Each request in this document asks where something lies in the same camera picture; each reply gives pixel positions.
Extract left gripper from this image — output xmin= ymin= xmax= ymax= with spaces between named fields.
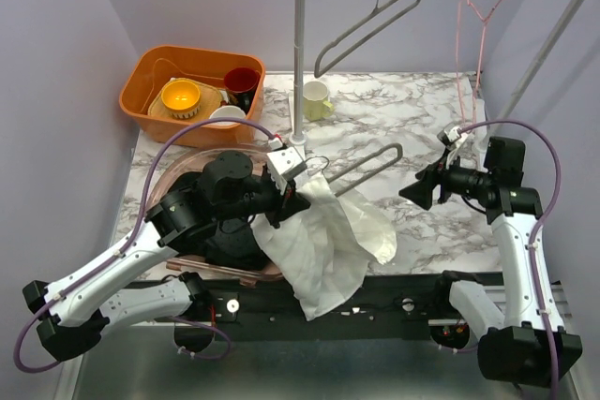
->
xmin=216 ymin=170 xmax=311 ymax=230

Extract red and black mug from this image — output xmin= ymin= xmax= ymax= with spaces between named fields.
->
xmin=223 ymin=67 xmax=260 ymax=113

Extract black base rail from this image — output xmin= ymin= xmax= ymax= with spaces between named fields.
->
xmin=154 ymin=273 xmax=498 ymax=343

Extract white skirt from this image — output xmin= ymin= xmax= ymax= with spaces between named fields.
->
xmin=251 ymin=174 xmax=397 ymax=321

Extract pink wire hanger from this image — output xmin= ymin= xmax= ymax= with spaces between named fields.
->
xmin=455 ymin=0 xmax=515 ymax=123

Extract yellow-green mug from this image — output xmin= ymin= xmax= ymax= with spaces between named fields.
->
xmin=303 ymin=81 xmax=334 ymax=122

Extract yellow woven plate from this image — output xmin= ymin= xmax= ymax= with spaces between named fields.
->
xmin=147 ymin=78 xmax=223 ymax=122

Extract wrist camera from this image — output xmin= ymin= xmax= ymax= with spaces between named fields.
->
xmin=437 ymin=124 xmax=469 ymax=169
xmin=266 ymin=135 xmax=307 ymax=194

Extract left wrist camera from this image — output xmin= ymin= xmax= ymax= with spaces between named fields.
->
xmin=266 ymin=135 xmax=307 ymax=194

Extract yellow bowl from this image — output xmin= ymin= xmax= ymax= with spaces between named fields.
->
xmin=160 ymin=79 xmax=201 ymax=119

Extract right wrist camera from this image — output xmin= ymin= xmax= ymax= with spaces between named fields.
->
xmin=437 ymin=124 xmax=469 ymax=169

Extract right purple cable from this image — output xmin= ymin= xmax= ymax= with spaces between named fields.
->
xmin=458 ymin=118 xmax=563 ymax=400

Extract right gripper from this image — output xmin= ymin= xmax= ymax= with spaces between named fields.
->
xmin=399 ymin=147 xmax=493 ymax=210

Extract clear pink plastic basin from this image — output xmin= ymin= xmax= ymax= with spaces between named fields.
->
xmin=142 ymin=144 xmax=283 ymax=286

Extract grey hanger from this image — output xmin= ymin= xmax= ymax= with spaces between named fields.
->
xmin=325 ymin=142 xmax=404 ymax=197
xmin=312 ymin=0 xmax=427 ymax=79

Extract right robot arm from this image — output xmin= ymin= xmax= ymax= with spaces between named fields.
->
xmin=398 ymin=131 xmax=582 ymax=389

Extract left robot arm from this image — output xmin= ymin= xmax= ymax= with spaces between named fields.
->
xmin=22 ymin=148 xmax=310 ymax=363

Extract black dotted garment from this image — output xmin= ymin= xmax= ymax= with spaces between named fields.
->
xmin=145 ymin=170 xmax=266 ymax=270

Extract white bowl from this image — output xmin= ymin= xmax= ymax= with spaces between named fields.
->
xmin=209 ymin=105 xmax=246 ymax=127

